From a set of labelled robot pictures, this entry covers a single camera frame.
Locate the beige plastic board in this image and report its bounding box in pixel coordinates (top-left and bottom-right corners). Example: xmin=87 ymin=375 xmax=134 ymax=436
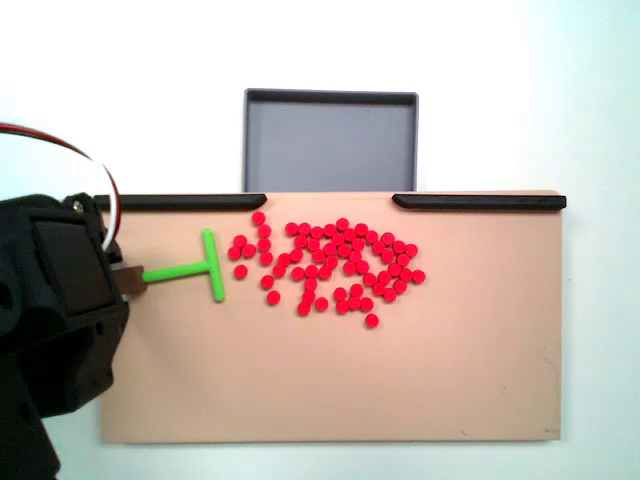
xmin=97 ymin=189 xmax=566 ymax=445

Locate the green T pusher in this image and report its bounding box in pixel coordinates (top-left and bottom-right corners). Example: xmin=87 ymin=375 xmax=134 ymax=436
xmin=122 ymin=228 xmax=227 ymax=303

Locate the white red black servo cable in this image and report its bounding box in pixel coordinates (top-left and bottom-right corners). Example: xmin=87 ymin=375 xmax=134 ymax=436
xmin=0 ymin=122 xmax=122 ymax=251

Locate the black barrier rail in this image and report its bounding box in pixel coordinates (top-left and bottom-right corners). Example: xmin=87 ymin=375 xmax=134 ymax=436
xmin=94 ymin=193 xmax=268 ymax=212
xmin=391 ymin=193 xmax=568 ymax=212

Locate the grey plastic container tray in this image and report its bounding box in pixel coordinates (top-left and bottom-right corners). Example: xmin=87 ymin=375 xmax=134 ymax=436
xmin=243 ymin=88 xmax=420 ymax=193

